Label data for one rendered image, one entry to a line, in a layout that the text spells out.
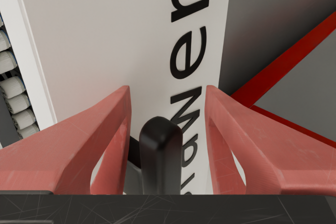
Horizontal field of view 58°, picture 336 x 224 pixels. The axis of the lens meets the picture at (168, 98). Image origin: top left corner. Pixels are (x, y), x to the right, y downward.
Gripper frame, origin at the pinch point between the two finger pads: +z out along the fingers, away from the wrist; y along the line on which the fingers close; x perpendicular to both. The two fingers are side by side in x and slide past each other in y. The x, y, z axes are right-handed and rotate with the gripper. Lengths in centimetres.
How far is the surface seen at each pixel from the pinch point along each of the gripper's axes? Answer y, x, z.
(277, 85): -14.0, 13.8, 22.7
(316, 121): -16.3, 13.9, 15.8
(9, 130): 10.2, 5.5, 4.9
